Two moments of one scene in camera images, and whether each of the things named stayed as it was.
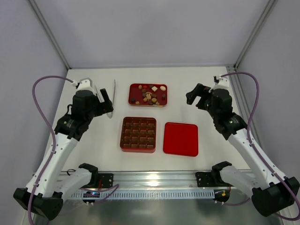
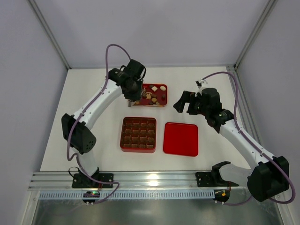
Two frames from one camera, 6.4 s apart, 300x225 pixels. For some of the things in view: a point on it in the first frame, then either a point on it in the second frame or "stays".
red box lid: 181,139 stays
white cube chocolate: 154,88 stays
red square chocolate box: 138,134 stays
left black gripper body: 104,101 → 133,96
